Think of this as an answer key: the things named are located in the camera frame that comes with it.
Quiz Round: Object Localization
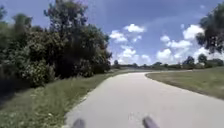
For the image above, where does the pale concrete path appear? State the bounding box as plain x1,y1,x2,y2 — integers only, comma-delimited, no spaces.
61,71,224,128

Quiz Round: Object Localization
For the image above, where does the dense wood of trees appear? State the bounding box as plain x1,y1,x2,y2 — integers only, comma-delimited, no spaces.
0,0,113,98

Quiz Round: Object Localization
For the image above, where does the distant row of trees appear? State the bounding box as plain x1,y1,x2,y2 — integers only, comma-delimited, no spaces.
111,53,224,71

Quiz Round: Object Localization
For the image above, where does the robot's own part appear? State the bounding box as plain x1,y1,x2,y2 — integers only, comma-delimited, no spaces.
71,118,86,128
142,115,160,128

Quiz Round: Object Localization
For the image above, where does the grass verge with weeds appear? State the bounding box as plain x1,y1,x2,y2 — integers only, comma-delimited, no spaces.
0,68,148,128

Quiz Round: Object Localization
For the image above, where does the mown grass field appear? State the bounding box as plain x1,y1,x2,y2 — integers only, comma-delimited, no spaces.
144,65,224,101

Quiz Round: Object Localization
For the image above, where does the large broad tree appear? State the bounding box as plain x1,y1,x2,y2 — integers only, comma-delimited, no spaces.
195,2,224,54

